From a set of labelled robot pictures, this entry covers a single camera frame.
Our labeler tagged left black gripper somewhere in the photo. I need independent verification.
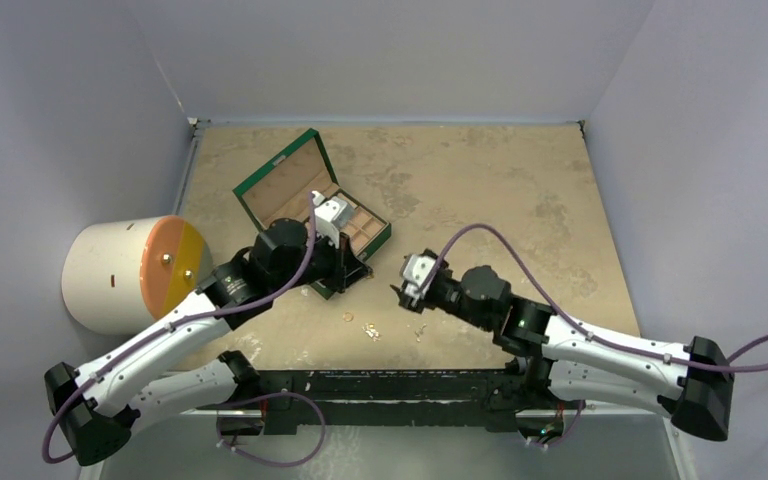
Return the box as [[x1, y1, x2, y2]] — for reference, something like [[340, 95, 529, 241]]
[[272, 226, 371, 293]]

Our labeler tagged green jewelry tray insert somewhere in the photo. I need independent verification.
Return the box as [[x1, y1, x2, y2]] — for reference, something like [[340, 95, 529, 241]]
[[337, 191, 385, 256]]

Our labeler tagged green jewelry box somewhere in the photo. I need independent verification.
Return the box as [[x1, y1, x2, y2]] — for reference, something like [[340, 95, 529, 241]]
[[233, 129, 392, 299]]

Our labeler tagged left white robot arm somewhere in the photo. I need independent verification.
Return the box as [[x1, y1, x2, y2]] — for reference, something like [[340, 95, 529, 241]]
[[41, 218, 372, 466]]

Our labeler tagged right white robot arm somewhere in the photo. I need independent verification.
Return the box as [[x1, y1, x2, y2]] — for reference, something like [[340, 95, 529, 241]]
[[395, 250, 734, 442]]

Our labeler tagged gold earring cluster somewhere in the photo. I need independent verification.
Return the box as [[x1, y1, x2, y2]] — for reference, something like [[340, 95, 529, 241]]
[[362, 323, 380, 341]]

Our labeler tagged white cylinder orange face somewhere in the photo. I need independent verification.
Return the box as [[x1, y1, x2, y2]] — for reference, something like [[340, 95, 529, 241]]
[[61, 215, 213, 336]]

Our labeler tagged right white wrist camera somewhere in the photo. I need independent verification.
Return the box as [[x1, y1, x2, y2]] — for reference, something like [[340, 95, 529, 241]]
[[400, 254, 436, 301]]

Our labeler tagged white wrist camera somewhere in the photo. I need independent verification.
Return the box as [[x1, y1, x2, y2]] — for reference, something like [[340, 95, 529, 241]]
[[400, 254, 436, 301], [311, 190, 356, 246]]

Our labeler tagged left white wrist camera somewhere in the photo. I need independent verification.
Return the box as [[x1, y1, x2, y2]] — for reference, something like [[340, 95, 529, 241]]
[[311, 190, 356, 246]]

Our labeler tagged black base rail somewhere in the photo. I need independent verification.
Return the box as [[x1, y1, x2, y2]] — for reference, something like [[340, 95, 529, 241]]
[[219, 352, 583, 442]]

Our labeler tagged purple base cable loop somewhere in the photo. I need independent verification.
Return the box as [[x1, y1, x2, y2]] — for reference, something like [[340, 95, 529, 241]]
[[214, 390, 329, 470]]

